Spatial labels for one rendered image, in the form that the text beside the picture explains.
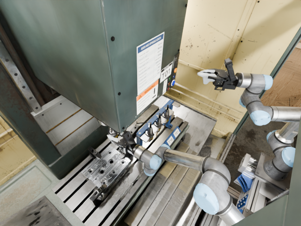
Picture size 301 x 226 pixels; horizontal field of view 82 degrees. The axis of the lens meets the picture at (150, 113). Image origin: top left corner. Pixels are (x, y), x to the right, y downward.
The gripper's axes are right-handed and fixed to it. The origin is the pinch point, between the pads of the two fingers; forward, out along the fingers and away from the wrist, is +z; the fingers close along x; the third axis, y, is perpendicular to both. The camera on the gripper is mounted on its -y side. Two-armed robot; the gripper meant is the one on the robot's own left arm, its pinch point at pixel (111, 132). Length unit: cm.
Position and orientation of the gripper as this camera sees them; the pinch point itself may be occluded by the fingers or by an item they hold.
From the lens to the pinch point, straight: 111.2
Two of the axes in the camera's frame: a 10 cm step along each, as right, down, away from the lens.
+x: 5.7, -5.8, 5.8
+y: -0.4, 6.9, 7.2
